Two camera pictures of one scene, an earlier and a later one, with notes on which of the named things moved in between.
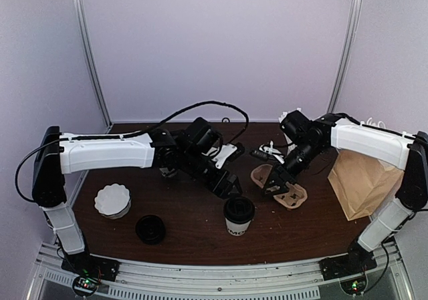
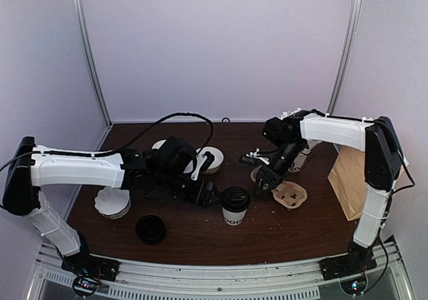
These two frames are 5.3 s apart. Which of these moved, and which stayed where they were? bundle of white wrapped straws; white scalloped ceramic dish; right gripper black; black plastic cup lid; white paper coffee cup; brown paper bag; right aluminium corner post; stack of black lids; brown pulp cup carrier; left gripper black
Moved: left gripper black; right gripper black; white paper coffee cup; black plastic cup lid
Stayed: brown pulp cup carrier; stack of black lids; brown paper bag; right aluminium corner post; bundle of white wrapped straws; white scalloped ceramic dish
